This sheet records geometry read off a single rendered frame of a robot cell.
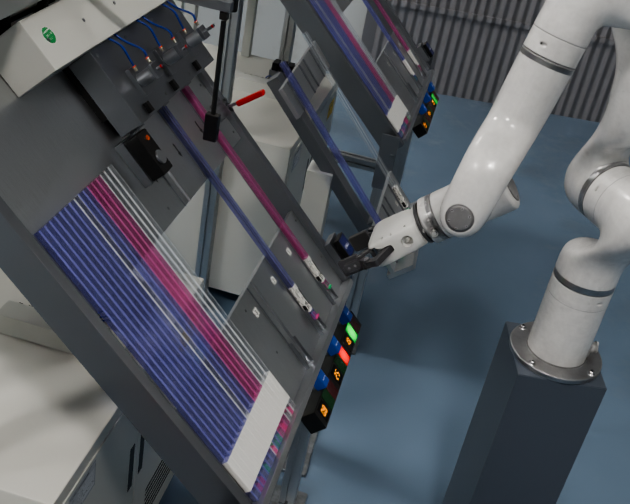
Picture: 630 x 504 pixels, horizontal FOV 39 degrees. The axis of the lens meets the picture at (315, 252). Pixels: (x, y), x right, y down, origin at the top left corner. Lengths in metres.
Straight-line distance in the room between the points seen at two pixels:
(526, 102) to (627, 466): 1.62
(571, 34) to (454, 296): 1.97
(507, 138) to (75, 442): 0.87
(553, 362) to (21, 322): 1.03
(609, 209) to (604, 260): 0.10
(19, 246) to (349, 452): 1.51
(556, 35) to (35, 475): 1.06
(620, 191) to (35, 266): 0.99
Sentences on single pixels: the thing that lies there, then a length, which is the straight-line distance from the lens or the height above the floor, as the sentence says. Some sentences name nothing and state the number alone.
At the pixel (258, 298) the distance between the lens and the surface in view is 1.56.
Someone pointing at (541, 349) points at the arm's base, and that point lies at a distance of 1.81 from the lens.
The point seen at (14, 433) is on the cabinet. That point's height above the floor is 0.62.
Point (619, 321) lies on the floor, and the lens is 3.46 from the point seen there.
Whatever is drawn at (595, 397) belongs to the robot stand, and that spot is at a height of 0.67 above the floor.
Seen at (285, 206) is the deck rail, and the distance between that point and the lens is 1.80.
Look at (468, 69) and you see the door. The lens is 5.08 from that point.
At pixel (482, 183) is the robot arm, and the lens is 1.39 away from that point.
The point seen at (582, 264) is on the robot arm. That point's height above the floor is 0.95.
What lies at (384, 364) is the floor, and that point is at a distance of 2.84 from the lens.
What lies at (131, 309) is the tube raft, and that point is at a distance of 1.27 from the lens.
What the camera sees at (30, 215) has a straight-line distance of 1.23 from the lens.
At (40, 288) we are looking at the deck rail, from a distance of 1.21.
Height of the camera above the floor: 1.73
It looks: 31 degrees down
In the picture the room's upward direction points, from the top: 11 degrees clockwise
